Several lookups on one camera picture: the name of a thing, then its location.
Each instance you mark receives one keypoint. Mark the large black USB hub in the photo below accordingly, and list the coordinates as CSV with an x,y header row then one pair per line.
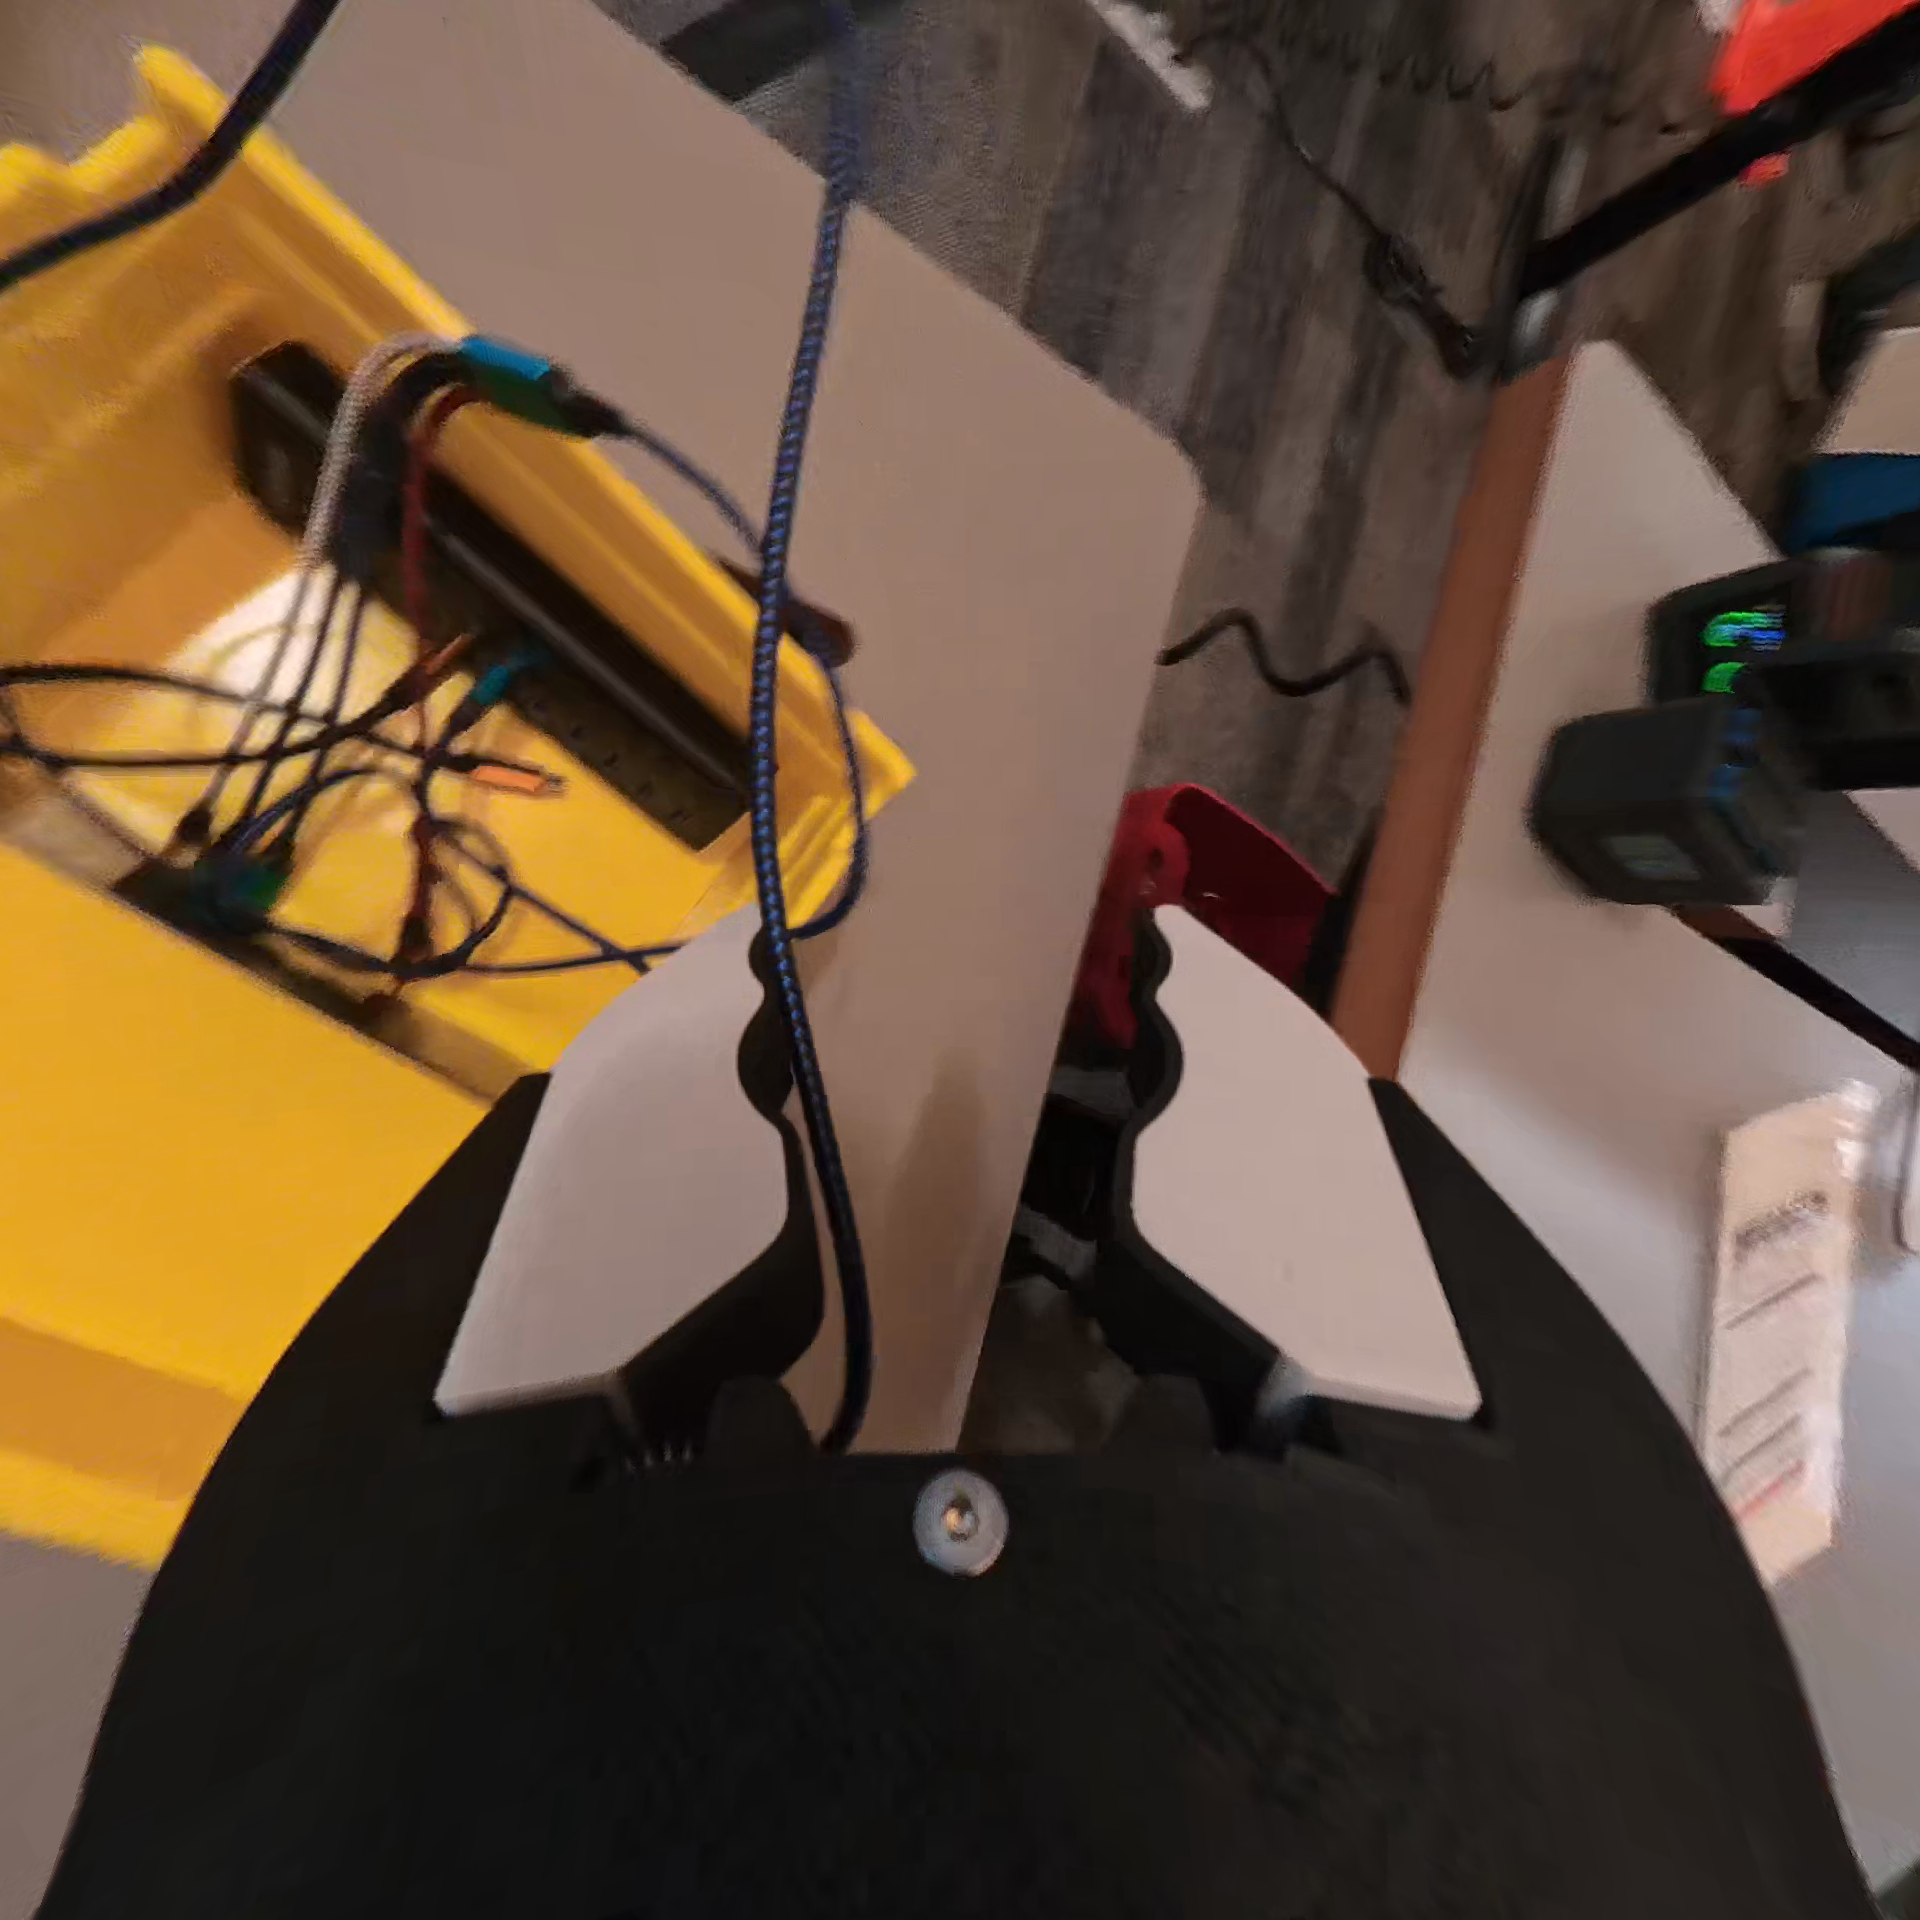
x,y
165,900

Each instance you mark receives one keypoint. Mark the orange traffic cone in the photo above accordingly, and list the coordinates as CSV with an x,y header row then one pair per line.
x,y
1792,53

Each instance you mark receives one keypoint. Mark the blue plastic crate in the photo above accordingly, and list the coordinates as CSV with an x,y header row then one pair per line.
x,y
1860,502

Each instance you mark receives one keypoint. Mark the yellow plastic bin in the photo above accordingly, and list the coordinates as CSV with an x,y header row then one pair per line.
x,y
181,1201

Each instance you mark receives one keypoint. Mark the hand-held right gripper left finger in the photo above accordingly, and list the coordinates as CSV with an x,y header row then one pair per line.
x,y
631,1201

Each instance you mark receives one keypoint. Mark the long paper strip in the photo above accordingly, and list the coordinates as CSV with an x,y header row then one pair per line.
x,y
1784,1350

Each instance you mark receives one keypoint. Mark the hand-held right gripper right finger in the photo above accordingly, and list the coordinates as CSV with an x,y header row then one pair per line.
x,y
1291,1201

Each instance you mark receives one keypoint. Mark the black multi-port usb hub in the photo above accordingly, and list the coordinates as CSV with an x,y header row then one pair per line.
x,y
638,758

